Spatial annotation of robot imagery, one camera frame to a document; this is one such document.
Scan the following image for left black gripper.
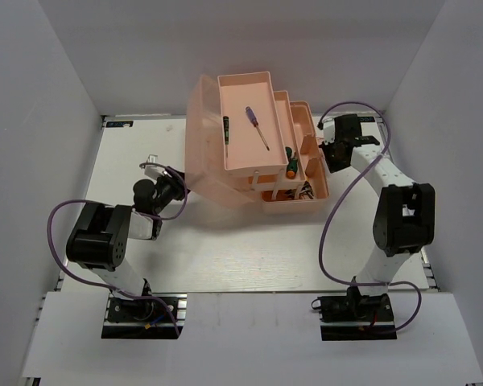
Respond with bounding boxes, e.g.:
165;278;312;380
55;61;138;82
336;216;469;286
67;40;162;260
152;166;205;216

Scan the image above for green orange stubby screwdriver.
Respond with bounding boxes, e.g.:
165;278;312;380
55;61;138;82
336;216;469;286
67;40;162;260
286;157;299;179

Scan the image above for yellow combination pliers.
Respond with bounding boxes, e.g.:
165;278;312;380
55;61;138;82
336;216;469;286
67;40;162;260
284;181;316;200

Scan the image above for pink plastic toolbox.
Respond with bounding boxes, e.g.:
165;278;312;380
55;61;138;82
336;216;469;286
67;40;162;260
184;72;329;214

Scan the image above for thin green precision screwdriver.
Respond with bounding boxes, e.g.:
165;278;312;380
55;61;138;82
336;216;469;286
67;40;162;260
222;116;230;158

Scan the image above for blue red long screwdriver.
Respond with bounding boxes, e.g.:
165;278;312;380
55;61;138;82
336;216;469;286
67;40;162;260
245;106;270;151

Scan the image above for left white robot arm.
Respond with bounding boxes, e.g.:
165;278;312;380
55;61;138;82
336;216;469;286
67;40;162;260
66;167;189;321

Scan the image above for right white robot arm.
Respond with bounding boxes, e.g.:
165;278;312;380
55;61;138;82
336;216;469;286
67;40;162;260
319;113;436;321

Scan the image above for right table corner label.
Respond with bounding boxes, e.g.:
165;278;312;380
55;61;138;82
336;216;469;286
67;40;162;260
358;117;375;123

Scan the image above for table corner label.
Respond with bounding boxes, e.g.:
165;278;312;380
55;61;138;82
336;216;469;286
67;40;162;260
358;117;375;123
105;121;134;128

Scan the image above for left table corner label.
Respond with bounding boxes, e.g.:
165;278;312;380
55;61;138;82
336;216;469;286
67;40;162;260
105;121;134;128

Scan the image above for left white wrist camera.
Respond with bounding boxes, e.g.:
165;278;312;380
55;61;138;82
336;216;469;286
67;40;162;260
140;154;164;180

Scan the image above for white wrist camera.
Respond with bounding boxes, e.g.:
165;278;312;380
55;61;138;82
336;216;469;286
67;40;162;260
140;154;164;180
317;117;335;144

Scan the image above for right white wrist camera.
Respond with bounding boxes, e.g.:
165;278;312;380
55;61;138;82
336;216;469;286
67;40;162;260
317;117;335;144

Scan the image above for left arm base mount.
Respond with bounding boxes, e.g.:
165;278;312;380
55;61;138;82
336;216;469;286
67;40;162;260
101;294;188;340

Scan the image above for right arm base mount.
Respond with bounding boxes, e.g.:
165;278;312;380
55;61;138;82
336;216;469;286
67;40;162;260
311;294;397;342

